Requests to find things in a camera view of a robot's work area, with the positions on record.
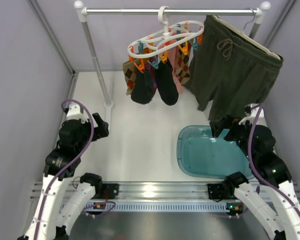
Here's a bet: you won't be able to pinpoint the olive green shorts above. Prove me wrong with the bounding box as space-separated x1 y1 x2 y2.
184 15 284 121

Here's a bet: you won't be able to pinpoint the black sock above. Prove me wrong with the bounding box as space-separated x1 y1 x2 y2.
130 70 156 105
155 59 179 106

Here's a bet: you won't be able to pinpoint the wire clothes hanger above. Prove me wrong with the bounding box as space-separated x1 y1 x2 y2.
242 8 257 33

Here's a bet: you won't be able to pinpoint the brown argyle sock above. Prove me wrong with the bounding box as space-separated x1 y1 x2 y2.
122 56 149 96
176 46 192 85

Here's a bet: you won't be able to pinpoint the white clothes rack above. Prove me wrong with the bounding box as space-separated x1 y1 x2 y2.
73 0 272 137

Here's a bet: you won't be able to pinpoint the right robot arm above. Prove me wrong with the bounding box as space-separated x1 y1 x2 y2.
209 116 300 240

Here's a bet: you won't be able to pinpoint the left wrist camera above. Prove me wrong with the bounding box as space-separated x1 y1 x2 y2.
64 103 89 124

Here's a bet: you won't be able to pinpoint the pink patterned sock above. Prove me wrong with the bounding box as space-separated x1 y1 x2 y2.
167 46 183 95

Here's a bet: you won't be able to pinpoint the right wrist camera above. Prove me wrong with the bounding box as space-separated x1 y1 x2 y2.
238 103 261 125

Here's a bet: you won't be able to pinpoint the white clip sock hanger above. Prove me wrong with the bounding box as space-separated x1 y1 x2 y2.
127 6 204 74

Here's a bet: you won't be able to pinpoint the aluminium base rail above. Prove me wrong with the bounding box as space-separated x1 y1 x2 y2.
30 180 245 213

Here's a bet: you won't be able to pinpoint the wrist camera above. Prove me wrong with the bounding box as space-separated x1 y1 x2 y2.
64 103 89 124
238 103 261 125

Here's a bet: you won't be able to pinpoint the maroon purple sock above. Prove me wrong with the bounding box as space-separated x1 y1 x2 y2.
145 60 157 91

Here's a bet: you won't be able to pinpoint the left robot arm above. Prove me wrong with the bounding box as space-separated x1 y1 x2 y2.
19 99 117 240

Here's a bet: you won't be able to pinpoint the teal plastic basin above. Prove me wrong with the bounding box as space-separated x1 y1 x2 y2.
176 125 254 180

